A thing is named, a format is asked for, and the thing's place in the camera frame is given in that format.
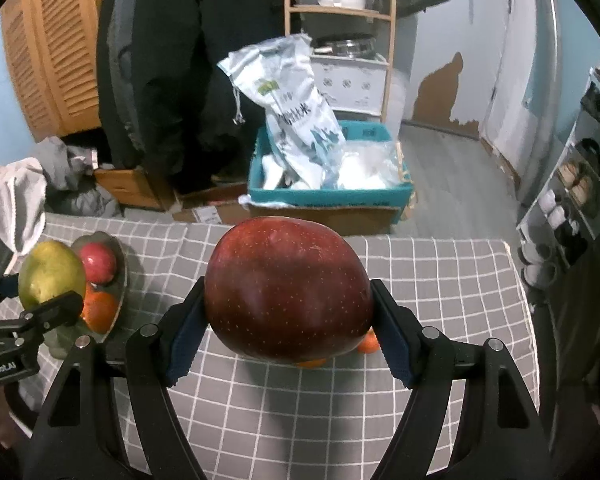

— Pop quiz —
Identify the steel steamer pot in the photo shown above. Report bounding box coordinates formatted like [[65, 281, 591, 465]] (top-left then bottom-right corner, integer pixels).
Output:
[[312, 34, 378, 58]]

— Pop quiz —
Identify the flat brown cardboard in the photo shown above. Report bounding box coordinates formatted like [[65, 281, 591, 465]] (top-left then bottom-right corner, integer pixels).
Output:
[[172, 185, 253, 223]]

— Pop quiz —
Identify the blue cardboard box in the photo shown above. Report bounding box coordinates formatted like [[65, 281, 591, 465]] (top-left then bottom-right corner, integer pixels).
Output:
[[245, 120, 416, 236]]

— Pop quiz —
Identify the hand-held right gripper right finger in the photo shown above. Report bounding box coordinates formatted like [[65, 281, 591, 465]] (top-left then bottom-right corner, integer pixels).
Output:
[[367, 279, 553, 480]]

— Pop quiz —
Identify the black hanging jacket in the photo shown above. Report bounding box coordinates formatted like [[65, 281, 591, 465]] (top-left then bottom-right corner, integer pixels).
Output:
[[95, 0, 301, 196]]

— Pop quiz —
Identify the large orange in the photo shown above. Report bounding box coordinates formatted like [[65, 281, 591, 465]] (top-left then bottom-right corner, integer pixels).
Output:
[[82, 290, 121, 335]]

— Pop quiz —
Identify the white rice bag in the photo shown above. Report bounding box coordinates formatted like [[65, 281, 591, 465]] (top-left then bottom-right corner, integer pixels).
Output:
[[217, 34, 346, 191]]

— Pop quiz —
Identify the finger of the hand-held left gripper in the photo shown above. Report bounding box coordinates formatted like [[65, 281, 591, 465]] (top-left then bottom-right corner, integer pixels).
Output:
[[0, 271, 22, 319], [0, 290, 84, 343]]

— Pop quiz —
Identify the person's left hand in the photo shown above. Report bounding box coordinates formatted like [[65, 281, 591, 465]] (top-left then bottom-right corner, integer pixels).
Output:
[[0, 389, 31, 447]]

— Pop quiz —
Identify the dark red apple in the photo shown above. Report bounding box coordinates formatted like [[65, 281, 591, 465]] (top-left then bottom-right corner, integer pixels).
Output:
[[203, 216, 374, 365]]

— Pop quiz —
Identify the grey jacket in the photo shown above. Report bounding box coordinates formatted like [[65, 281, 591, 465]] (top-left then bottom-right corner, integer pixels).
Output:
[[32, 136, 123, 218]]

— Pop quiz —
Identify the grey metal door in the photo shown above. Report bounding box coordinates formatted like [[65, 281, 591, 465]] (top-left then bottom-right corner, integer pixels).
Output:
[[480, 0, 581, 206]]

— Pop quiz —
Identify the wooden shelf rack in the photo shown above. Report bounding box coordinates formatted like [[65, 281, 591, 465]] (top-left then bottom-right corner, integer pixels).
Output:
[[282, 0, 398, 126]]

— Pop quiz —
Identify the group of shoes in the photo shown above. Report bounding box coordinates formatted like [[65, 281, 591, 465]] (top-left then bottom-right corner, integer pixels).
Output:
[[520, 140, 600, 286]]

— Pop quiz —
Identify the white printed storage box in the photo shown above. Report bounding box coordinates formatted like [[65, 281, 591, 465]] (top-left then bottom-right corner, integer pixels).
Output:
[[310, 55, 388, 113]]

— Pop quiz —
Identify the white towel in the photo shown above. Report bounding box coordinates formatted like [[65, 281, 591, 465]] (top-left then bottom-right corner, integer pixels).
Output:
[[0, 157, 48, 281]]

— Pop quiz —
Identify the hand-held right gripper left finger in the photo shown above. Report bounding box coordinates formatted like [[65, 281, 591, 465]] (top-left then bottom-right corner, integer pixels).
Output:
[[24, 277, 209, 480]]

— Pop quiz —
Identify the wooden louvered cabinet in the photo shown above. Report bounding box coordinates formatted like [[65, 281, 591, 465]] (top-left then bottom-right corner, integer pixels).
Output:
[[0, 0, 116, 141]]

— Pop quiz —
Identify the grey checkered sheet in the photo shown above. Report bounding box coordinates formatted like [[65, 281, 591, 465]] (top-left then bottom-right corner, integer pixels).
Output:
[[10, 210, 541, 480]]

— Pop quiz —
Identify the clear plastic bag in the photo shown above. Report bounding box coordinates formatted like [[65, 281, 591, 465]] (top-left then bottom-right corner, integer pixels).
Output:
[[337, 140, 402, 188]]

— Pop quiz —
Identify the green glass plate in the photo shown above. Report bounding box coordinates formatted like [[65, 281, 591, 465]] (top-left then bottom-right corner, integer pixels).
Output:
[[42, 231, 131, 360]]

